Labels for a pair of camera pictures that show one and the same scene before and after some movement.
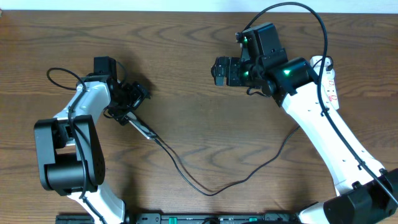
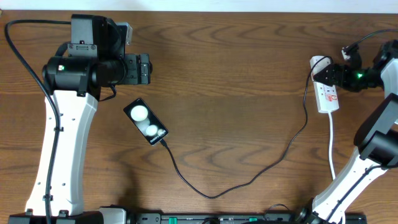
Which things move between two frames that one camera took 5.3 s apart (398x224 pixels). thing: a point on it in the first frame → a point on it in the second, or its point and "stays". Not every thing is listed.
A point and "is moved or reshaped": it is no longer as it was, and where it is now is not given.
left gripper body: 130,97 → 132,68
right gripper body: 239,74 → 356,78
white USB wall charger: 316,61 stays
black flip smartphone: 147,132 is moved or reshaped
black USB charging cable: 221,193 → 276,162
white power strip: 329,89 stays
